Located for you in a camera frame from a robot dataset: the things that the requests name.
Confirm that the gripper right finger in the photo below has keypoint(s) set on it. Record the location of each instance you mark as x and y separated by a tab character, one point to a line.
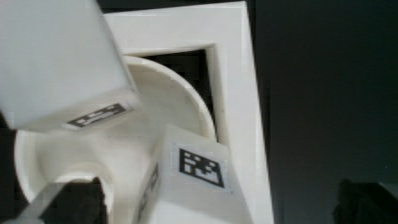
367	204

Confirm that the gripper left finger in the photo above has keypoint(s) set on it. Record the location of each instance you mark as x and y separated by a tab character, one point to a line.
68	204

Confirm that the white round stool seat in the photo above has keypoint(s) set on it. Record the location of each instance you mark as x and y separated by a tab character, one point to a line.
107	152

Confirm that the white stool leg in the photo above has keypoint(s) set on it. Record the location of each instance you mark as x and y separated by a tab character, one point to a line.
191	194
67	86

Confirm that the white obstacle wall frame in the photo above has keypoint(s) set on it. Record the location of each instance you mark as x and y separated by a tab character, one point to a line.
209	27

